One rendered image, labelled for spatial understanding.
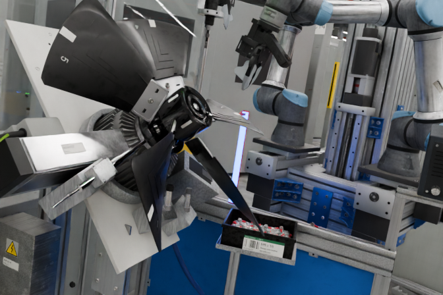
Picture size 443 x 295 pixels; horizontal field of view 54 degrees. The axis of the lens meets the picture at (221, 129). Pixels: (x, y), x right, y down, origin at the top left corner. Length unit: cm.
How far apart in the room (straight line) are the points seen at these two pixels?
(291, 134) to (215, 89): 321
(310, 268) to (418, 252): 151
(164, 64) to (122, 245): 48
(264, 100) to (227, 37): 315
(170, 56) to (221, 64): 388
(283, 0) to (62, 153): 75
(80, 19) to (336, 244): 100
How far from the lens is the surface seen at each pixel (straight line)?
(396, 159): 172
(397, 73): 193
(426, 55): 156
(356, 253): 147
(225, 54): 511
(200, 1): 117
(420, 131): 161
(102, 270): 121
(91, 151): 98
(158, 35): 127
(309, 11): 136
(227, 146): 533
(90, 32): 98
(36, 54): 124
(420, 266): 299
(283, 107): 193
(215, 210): 159
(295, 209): 191
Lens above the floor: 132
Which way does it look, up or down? 8 degrees down
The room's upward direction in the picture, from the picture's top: 9 degrees clockwise
